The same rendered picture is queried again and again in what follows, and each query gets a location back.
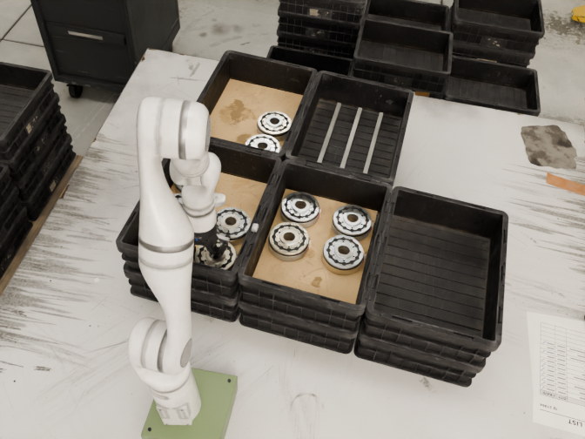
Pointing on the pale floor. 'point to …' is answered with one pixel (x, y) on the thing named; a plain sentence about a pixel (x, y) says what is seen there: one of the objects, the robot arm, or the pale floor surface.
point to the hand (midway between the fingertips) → (203, 255)
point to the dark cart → (103, 38)
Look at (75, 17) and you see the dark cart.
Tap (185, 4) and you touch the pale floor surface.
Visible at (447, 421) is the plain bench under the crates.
